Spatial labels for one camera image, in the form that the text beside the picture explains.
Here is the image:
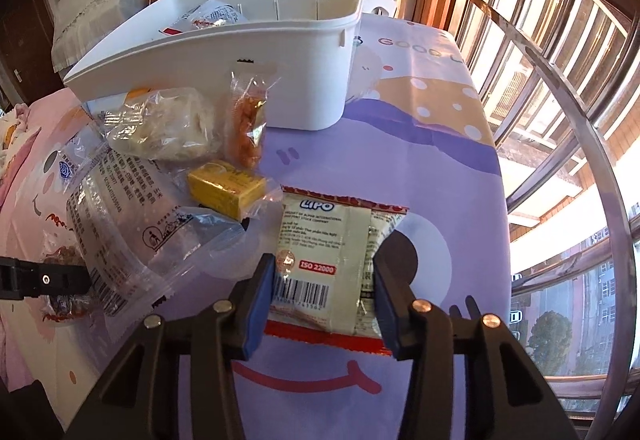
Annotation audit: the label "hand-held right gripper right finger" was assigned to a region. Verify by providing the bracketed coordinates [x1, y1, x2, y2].
[372, 240, 581, 440]

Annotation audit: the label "patterned quilt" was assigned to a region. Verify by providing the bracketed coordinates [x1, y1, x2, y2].
[0, 105, 27, 152]

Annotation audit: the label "dark wooden door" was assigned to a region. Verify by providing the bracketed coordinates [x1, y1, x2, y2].
[0, 0, 57, 97]

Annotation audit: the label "cream biscuit packet red trim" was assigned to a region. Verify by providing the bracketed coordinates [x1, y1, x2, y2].
[263, 185, 409, 357]

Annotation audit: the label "white plastic bin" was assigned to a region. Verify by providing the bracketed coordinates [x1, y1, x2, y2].
[62, 0, 367, 132]

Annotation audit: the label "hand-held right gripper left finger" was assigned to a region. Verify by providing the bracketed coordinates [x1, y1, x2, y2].
[65, 254, 277, 440]

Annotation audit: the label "large clear bread packet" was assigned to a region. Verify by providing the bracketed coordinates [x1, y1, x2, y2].
[42, 130, 248, 336]

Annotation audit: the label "orange and white snack packet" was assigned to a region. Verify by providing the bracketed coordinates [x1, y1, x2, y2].
[82, 89, 153, 122]

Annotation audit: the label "pink blanket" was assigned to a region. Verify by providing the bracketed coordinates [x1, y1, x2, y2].
[0, 102, 31, 396]

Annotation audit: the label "metal window grille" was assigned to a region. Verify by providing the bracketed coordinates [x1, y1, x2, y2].
[400, 0, 640, 427]

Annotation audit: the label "red snack packet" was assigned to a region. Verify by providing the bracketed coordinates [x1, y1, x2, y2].
[159, 15, 236, 37]

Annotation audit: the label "small yellow cake packet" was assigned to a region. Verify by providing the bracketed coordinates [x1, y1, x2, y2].
[186, 159, 284, 224]

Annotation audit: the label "clear packet with orange snack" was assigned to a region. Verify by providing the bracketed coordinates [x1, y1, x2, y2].
[223, 61, 281, 171]

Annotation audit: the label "printed cartoon table cover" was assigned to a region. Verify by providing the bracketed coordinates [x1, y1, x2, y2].
[0, 12, 514, 440]

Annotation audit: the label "clear packet with pale bun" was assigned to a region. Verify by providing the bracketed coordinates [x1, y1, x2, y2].
[102, 87, 224, 165]

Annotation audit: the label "person's dark trousers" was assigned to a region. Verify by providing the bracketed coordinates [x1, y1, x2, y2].
[0, 376, 67, 440]

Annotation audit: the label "white and blue snack packet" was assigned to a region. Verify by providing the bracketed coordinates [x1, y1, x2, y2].
[192, 0, 250, 27]

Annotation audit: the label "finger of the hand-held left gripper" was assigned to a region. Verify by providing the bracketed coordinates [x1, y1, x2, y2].
[0, 256, 92, 300]

